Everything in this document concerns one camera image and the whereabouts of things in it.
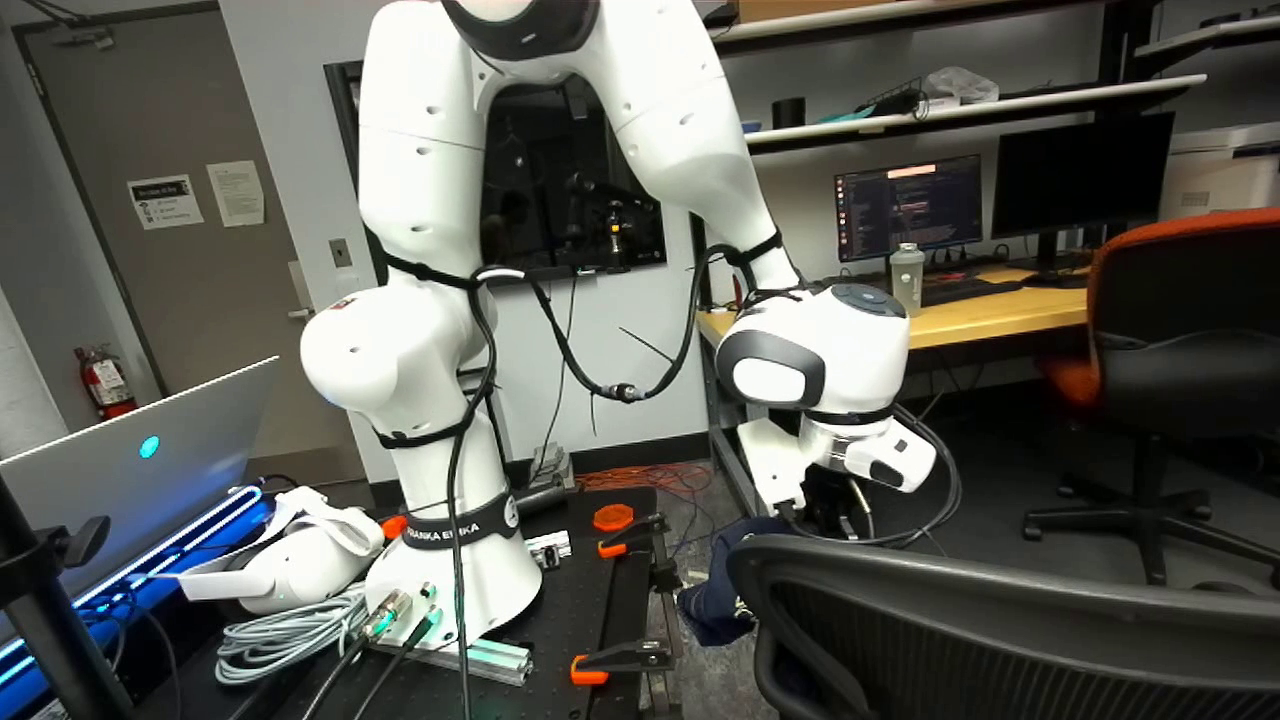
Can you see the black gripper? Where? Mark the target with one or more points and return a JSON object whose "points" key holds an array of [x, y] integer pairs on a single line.
{"points": [[836, 504]]}

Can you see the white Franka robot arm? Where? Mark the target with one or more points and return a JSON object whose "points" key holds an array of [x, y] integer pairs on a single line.
{"points": [[414, 345]]}

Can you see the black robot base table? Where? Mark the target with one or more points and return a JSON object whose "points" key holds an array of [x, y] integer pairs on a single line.
{"points": [[564, 614]]}

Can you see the black mesh office chair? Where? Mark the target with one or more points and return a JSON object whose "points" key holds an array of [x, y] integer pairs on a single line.
{"points": [[1015, 641]]}

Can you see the orange black office chair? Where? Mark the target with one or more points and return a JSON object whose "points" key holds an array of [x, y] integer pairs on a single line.
{"points": [[1184, 332]]}

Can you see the orange round knob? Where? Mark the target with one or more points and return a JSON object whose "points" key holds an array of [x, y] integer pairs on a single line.
{"points": [[612, 517]]}

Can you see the orange black bar clamp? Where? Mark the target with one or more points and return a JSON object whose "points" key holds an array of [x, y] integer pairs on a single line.
{"points": [[586, 670], [612, 546]]}

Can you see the white plastic bottle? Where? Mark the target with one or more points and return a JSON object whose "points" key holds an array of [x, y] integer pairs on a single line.
{"points": [[907, 282]]}

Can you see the black keyboard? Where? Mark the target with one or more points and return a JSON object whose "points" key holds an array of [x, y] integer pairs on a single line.
{"points": [[983, 287]]}

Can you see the small white connector box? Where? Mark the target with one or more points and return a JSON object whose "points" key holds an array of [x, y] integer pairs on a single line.
{"points": [[551, 549]]}

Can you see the grey floor box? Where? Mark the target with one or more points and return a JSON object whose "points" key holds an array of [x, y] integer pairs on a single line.
{"points": [[545, 480]]}

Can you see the monitor showing code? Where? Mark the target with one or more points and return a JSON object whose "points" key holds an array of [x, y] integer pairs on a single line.
{"points": [[907, 206]]}

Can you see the black cup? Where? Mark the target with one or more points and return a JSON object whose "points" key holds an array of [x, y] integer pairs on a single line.
{"points": [[788, 112]]}

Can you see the dark switched-off monitor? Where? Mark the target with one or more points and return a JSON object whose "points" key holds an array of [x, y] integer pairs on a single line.
{"points": [[1081, 180]]}

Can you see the grey metal shelf rack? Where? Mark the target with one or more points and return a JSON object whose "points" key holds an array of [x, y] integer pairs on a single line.
{"points": [[963, 112]]}

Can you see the silver bar green lights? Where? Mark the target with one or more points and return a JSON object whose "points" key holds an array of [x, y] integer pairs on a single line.
{"points": [[452, 648]]}

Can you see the white crumpled bag on shelf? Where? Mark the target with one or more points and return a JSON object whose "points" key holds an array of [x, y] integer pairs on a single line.
{"points": [[958, 91]]}

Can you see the small orange knob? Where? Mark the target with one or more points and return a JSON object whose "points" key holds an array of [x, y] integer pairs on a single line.
{"points": [[398, 530]]}

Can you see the brown cardboard box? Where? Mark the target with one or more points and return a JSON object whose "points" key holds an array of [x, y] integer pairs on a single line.
{"points": [[814, 10]]}

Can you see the white VR headset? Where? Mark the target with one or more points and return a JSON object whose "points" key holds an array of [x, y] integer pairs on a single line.
{"points": [[300, 554]]}

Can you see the white plain paper sheet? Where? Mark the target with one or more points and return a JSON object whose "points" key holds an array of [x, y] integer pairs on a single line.
{"points": [[237, 193]]}

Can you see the grey door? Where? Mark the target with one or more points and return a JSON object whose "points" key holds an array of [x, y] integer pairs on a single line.
{"points": [[175, 305]]}

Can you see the silver laptop glowing logo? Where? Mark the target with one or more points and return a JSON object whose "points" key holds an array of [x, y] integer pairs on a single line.
{"points": [[134, 466]]}

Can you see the white printed notice sheet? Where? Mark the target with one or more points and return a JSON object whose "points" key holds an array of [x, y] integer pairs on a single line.
{"points": [[165, 201]]}

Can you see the red fire extinguisher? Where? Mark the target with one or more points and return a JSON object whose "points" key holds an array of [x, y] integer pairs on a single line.
{"points": [[107, 384]]}

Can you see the black tripod stand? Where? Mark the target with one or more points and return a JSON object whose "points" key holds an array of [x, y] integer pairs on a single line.
{"points": [[53, 624]]}

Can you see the wooden desk grey frame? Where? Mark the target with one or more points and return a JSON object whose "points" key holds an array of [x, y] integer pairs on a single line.
{"points": [[987, 313]]}

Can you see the black wall screen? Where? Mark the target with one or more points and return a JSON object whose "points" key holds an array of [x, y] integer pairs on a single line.
{"points": [[574, 201]]}

